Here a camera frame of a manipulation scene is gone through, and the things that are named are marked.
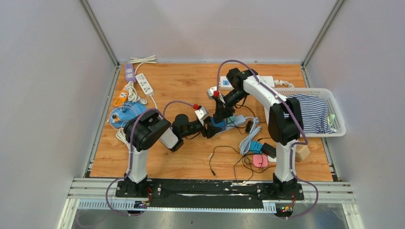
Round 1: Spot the dark blue cube adapter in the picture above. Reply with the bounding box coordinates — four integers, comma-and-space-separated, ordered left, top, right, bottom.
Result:
211, 117, 226, 132

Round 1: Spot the orange power strip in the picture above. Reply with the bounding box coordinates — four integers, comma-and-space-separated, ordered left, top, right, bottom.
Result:
113, 89, 128, 107

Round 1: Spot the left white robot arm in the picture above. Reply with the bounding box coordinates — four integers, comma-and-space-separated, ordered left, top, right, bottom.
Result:
124, 107, 226, 197

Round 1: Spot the black mounting rail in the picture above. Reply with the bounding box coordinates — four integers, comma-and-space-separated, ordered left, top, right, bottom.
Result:
115, 179, 304, 209

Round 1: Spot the black charger with cable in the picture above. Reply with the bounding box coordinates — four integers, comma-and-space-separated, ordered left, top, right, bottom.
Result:
209, 143, 277, 185

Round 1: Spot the striped blue white cloth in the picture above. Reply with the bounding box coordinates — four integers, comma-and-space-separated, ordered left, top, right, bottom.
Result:
288, 94, 336, 134

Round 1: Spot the small blue charger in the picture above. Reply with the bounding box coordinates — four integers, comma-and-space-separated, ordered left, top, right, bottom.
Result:
249, 140, 263, 154

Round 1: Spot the white square charger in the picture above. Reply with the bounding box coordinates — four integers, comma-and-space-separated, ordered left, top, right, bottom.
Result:
267, 156, 277, 163

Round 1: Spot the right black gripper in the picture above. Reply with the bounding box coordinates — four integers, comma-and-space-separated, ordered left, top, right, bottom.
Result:
214, 89, 248, 123

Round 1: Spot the wooden cube adapter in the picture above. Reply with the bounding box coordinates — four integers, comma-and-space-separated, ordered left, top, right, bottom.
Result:
296, 145, 310, 161

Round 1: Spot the white power strip with cord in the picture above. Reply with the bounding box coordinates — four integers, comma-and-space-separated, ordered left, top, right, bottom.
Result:
135, 73, 154, 97

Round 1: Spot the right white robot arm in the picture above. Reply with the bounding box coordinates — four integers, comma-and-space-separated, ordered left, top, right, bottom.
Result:
207, 68, 305, 199

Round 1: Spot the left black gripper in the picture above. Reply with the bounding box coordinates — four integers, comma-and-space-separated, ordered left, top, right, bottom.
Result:
181, 116, 221, 138

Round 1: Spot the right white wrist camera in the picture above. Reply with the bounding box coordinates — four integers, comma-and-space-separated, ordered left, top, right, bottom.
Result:
207, 86, 225, 103

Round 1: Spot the purple power strip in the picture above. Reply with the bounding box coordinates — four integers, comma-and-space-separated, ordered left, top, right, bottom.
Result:
124, 63, 136, 83

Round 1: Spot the white power strip blue USB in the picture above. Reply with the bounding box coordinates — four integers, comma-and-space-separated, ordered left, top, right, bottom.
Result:
220, 76, 295, 90

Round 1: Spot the white plastic basket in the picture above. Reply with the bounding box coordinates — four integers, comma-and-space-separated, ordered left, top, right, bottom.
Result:
274, 88, 346, 137

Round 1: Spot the light blue cable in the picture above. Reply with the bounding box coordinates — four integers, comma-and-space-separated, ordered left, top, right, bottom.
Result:
238, 117, 263, 156

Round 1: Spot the light blue power strip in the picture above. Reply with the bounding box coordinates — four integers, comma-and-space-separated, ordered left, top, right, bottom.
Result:
226, 115, 246, 127

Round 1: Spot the pink square charger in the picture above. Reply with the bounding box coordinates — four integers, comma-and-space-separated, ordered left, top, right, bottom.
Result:
252, 154, 268, 168

